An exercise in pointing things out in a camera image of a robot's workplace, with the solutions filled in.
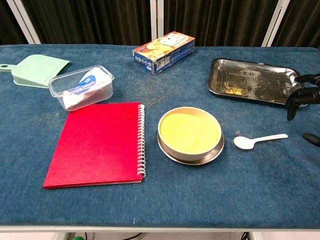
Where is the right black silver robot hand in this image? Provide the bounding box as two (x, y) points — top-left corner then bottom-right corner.
(286, 73), (320, 145)

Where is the white plastic spoon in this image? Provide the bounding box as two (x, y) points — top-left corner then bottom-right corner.
(233, 133), (289, 151)

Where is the metal tray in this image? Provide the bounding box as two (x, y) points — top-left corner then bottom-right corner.
(207, 58), (302, 108)

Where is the black pleated curtain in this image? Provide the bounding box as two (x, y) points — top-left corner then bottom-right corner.
(273, 0), (320, 48)
(21, 0), (152, 46)
(163, 0), (285, 48)
(0, 0), (28, 46)

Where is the round metal tin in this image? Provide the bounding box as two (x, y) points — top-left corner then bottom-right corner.
(156, 106), (225, 166)

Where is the orange blue snack box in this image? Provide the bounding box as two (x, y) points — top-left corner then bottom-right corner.
(132, 31), (196, 76)

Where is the blue table cloth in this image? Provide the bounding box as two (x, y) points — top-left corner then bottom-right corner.
(0, 44), (320, 229)

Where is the red spiral notebook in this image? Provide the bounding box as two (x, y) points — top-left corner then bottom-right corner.
(42, 102), (146, 190)

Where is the blue white tissue packet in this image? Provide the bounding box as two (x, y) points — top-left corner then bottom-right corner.
(62, 66), (112, 111)

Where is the clear plastic container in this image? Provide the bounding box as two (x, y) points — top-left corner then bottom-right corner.
(48, 64), (115, 112)

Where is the mint green dustpan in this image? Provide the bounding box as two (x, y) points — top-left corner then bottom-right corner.
(0, 54), (73, 89)

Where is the white metal frame post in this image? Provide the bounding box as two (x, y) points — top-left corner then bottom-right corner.
(261, 0), (298, 48)
(9, 0), (41, 45)
(149, 0), (165, 48)

